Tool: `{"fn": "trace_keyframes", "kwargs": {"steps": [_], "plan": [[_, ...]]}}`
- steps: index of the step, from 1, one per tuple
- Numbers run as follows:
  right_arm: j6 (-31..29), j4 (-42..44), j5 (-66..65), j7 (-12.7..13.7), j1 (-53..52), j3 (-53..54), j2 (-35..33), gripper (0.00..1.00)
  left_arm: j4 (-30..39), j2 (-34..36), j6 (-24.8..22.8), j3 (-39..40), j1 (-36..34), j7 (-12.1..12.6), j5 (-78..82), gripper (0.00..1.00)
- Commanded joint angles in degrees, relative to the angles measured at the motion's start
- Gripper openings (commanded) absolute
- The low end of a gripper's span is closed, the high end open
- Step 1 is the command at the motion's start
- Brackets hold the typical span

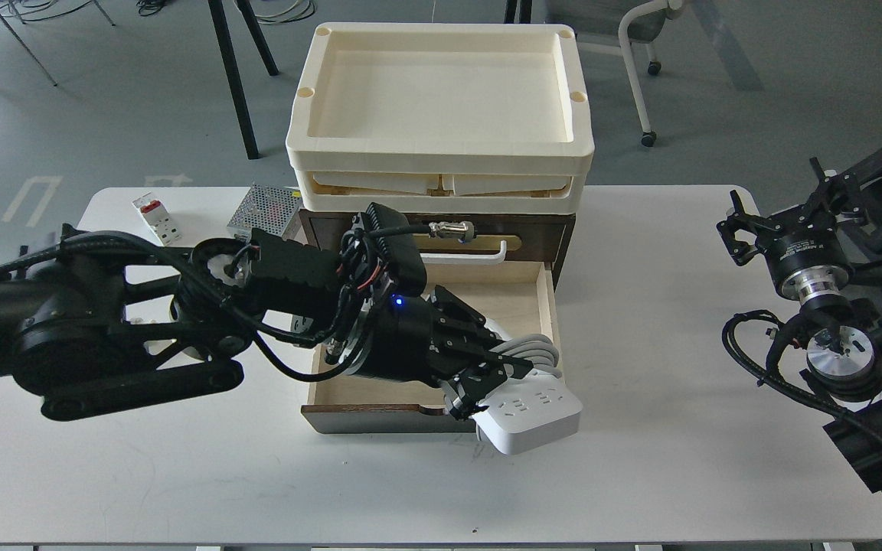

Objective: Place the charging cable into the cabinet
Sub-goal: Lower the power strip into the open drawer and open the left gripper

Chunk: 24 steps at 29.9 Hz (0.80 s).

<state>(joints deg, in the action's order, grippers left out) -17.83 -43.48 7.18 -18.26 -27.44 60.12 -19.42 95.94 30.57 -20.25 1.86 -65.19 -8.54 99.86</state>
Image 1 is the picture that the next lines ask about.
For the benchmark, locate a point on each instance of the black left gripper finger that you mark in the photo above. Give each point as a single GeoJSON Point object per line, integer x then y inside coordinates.
{"type": "Point", "coordinates": [456, 313]}
{"type": "Point", "coordinates": [468, 388]}

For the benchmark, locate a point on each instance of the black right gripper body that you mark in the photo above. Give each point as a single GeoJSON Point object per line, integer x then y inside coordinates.
{"type": "Point", "coordinates": [803, 254]}

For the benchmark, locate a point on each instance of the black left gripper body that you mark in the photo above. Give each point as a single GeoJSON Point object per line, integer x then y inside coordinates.
{"type": "Point", "coordinates": [397, 338]}

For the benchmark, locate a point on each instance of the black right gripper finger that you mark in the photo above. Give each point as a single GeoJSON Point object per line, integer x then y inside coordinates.
{"type": "Point", "coordinates": [832, 202]}
{"type": "Point", "coordinates": [763, 229]}

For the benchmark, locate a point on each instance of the white power strip with cable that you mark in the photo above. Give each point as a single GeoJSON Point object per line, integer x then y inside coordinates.
{"type": "Point", "coordinates": [537, 409]}

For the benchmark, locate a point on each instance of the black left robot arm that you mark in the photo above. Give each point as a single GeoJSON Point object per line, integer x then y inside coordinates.
{"type": "Point", "coordinates": [106, 322]}

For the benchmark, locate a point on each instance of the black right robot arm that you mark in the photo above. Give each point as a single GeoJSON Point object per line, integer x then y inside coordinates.
{"type": "Point", "coordinates": [828, 356]}

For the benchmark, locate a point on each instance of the open light wooden drawer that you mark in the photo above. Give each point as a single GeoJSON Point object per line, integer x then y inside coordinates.
{"type": "Point", "coordinates": [517, 296]}

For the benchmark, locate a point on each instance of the metal mesh power supply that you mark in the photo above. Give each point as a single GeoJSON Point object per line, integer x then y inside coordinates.
{"type": "Point", "coordinates": [270, 208]}

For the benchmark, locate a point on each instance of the cream plastic stacked trays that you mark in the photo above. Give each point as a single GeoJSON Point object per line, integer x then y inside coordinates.
{"type": "Point", "coordinates": [442, 119]}

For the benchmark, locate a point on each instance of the white office chair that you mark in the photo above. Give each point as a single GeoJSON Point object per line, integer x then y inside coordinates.
{"type": "Point", "coordinates": [611, 28]}

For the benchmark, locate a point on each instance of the white red circuit breaker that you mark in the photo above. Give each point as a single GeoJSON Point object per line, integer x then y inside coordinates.
{"type": "Point", "coordinates": [155, 214]}

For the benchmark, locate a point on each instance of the grey metal chair legs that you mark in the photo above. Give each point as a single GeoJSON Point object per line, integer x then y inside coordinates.
{"type": "Point", "coordinates": [12, 10]}

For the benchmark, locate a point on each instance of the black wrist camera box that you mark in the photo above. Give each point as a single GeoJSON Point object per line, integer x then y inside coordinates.
{"type": "Point", "coordinates": [384, 234]}

